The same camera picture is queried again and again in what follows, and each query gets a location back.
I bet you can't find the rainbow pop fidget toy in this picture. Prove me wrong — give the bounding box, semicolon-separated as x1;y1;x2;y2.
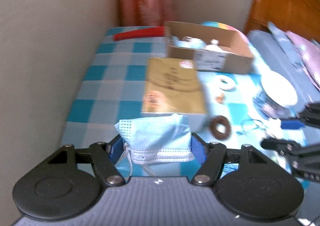
201;21;239;32

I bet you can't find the red flat stick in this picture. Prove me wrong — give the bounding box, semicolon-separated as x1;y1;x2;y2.
113;26;165;41

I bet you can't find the pink patterned pillow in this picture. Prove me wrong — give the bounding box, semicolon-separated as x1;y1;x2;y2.
285;31;320;90

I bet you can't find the orange foam earplug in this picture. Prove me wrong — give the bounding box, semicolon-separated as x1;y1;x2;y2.
216;93;225;104

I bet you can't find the brown hair scrunchie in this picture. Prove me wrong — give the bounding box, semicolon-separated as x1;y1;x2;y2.
209;115;232;140

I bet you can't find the blue face mask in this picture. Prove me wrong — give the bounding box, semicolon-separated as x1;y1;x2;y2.
115;114;194;176

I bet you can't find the clear jar white lid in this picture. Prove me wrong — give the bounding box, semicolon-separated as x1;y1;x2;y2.
253;71;298;119

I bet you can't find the gold tissue pack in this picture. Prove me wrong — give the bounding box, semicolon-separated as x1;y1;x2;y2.
141;57;208;132

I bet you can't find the blue checkered tablecloth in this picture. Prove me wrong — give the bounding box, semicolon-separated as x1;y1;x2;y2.
62;28;304;149

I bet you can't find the wooden bed headboard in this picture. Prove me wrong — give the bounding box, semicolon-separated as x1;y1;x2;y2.
244;0;320;41

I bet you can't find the round teal white plush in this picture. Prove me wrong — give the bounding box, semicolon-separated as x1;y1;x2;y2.
172;36;207;49

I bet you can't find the brown cardboard box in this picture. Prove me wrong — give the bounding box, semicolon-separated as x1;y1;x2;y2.
165;22;254;74

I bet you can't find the blue grey bedding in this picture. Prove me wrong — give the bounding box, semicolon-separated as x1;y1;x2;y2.
247;22;319;108

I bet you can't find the cream hair scrunchie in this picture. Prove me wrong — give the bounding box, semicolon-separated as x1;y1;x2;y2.
214;75;236;91

